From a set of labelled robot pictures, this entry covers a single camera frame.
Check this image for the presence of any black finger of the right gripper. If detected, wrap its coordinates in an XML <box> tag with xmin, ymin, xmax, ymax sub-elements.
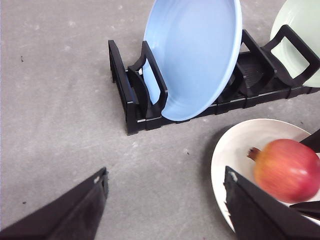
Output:
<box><xmin>300</xmin><ymin>129</ymin><xmax>320</xmax><ymax>153</ymax></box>
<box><xmin>289</xmin><ymin>200</ymin><xmax>320</xmax><ymax>221</ymax></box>

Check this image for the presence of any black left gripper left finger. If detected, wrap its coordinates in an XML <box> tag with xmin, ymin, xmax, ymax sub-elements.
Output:
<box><xmin>0</xmin><ymin>167</ymin><xmax>109</xmax><ymax>240</ymax></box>

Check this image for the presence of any red pomegranate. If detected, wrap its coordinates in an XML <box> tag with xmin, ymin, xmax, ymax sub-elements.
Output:
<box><xmin>247</xmin><ymin>139</ymin><xmax>320</xmax><ymax>204</ymax></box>

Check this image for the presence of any white plate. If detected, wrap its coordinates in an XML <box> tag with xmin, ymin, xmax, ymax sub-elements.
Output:
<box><xmin>211</xmin><ymin>118</ymin><xmax>310</xmax><ymax>233</ymax></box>

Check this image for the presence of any green plate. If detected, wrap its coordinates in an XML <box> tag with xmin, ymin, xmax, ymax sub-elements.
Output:
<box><xmin>270</xmin><ymin>0</ymin><xmax>320</xmax><ymax>87</ymax></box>

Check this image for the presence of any blue plate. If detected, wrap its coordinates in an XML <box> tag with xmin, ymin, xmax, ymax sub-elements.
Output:
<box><xmin>142</xmin><ymin>0</ymin><xmax>243</xmax><ymax>122</ymax></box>

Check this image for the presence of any black dish rack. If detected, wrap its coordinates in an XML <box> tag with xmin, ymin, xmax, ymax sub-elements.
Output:
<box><xmin>108</xmin><ymin>25</ymin><xmax>320</xmax><ymax>135</ymax></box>

